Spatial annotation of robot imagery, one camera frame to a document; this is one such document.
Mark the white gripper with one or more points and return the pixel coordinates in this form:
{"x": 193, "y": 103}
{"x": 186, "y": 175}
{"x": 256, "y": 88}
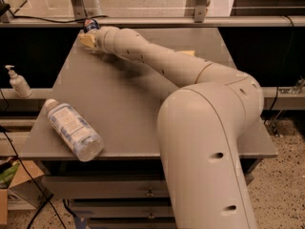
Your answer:
{"x": 102, "y": 39}

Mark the blue pepsi can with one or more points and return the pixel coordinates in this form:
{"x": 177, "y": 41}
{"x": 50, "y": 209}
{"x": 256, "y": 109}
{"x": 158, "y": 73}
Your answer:
{"x": 90, "y": 24}

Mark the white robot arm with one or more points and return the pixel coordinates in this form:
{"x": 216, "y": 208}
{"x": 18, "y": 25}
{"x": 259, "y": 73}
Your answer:
{"x": 198, "y": 127}

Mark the white pump dispenser bottle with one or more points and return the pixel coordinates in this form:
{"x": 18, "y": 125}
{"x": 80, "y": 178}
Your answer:
{"x": 19, "y": 83}

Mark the blue plastic water bottle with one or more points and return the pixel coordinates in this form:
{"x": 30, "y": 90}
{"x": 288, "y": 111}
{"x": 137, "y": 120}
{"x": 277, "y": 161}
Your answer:
{"x": 77, "y": 133}

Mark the yellow sponge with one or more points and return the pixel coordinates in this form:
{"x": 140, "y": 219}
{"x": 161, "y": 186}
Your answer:
{"x": 188, "y": 52}

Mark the top grey drawer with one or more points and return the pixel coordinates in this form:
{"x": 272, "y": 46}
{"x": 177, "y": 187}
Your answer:
{"x": 110, "y": 186}

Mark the grey drawer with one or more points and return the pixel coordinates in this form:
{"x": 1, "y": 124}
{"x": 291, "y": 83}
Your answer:
{"x": 164, "y": 223}
{"x": 110, "y": 186}
{"x": 122, "y": 208}

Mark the grey drawer cabinet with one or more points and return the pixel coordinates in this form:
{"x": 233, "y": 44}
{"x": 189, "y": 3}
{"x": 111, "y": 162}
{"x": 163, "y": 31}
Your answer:
{"x": 121, "y": 100}

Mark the green packet in box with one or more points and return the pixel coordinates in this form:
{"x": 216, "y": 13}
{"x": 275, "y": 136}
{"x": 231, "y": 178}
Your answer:
{"x": 7, "y": 175}

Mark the cardboard box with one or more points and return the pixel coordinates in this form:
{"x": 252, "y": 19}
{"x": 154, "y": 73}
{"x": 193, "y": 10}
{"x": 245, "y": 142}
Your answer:
{"x": 26, "y": 191}

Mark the middle grey drawer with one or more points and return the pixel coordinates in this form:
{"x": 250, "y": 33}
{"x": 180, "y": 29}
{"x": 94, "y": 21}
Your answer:
{"x": 122, "y": 208}

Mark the bottom grey drawer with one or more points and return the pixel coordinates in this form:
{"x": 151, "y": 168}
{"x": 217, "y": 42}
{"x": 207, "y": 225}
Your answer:
{"x": 164, "y": 223}

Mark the metal frame post left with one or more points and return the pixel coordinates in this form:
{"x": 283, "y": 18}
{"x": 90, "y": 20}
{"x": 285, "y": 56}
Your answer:
{"x": 78, "y": 9}

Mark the metal frame post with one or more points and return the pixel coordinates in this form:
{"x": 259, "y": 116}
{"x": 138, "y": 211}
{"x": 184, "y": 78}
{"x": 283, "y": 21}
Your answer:
{"x": 200, "y": 11}
{"x": 78, "y": 9}

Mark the metal frame post right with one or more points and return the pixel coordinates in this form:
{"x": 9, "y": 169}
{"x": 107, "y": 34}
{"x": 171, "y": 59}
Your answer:
{"x": 200, "y": 11}

